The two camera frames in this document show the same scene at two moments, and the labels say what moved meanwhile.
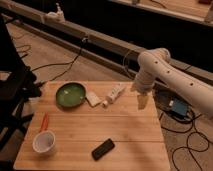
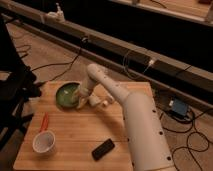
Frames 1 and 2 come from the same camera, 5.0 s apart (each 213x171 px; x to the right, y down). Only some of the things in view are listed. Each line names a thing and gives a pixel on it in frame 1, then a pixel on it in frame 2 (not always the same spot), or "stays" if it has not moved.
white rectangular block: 92,98 stays
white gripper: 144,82 to 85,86
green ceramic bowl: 70,94 stays
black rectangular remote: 104,148 stays
